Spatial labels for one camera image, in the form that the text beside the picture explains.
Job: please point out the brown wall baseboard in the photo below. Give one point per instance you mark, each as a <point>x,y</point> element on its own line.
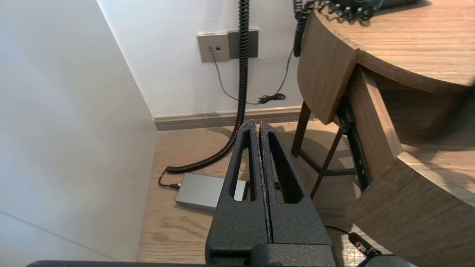
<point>204,118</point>

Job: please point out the black telephone base white keypad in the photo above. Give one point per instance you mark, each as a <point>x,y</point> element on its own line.
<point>389,3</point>

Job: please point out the grey power adapter box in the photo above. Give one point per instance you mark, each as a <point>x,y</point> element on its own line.
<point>200,191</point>

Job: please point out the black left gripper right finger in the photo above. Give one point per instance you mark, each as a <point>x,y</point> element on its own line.
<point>297,222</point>

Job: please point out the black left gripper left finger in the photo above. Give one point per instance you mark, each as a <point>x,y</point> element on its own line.
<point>237,222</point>

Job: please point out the small bronze wall outlet plate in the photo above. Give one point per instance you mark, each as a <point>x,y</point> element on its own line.
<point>213,47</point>

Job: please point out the dark grey wall plate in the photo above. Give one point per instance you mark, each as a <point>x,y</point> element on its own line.
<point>252,43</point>

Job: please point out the round wooden side table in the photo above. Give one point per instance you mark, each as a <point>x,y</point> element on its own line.
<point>408,44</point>

